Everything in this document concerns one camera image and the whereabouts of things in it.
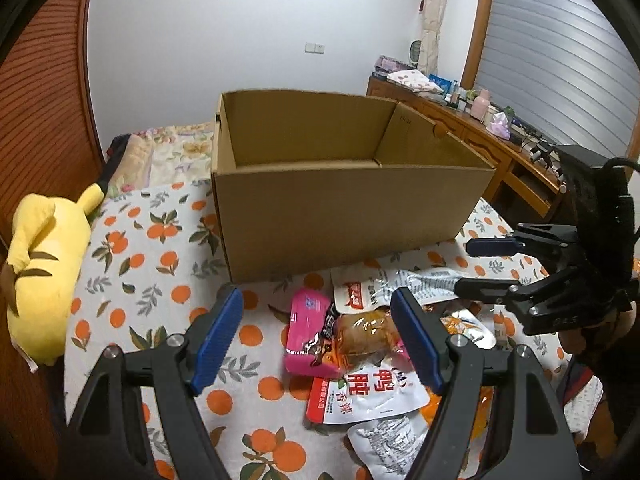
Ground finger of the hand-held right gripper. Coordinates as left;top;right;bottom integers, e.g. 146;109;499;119
466;222;583;263
454;266;596;336

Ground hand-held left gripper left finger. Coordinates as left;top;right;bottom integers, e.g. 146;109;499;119
65;284;246;480

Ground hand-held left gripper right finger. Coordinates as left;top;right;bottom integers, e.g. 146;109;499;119
390;286;586;480

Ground clear packet with brown snack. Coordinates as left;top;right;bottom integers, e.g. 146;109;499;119
330;307;411;376

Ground orange snack packet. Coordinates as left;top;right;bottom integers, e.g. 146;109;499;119
420;385;493;441

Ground red and white snack packet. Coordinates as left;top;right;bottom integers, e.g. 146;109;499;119
306;360;432;426

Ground silver packet with red label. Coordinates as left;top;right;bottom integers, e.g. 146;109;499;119
330;266;468;313

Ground pink snack packet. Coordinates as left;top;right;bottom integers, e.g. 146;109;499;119
284;287;346;378

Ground silver printed snack packet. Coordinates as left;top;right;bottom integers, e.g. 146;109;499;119
346;412;431;480

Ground brown cardboard box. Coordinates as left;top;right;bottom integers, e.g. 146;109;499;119
211;90;497;285

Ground person's right hand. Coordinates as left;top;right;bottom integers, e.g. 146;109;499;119
557;305;638;358

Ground black devices on dresser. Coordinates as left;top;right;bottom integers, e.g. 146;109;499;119
520;130;558;163

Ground orange fruit print bedsheet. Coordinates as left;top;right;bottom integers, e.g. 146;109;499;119
65;175;576;480

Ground wooden dresser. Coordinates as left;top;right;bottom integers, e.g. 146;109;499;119
367;76;568;221

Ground purple tissue pack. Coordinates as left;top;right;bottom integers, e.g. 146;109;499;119
486;111;512;137

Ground pink bottle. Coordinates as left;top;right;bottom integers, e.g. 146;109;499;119
472;89;492;120

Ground floral patterned cloth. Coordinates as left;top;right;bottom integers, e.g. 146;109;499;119
562;360;608;443

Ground group of small bottles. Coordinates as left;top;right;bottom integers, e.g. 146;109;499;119
442;80;473;108

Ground grey window blind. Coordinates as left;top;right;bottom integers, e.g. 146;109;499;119
472;0;640;156

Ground folded dotted cloth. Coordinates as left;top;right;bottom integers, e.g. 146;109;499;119
387;69;443;96

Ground floral blanket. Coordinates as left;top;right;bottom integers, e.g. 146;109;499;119
107;122;216;196

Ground yellow plush toy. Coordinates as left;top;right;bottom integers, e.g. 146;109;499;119
0;182;108;367

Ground light patterned curtain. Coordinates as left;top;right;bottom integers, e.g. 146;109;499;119
419;0;446;76

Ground wooden slatted wardrobe door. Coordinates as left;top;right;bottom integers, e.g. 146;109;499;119
0;0;108;241

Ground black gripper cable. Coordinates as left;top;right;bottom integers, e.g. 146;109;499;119
605;157;640;176

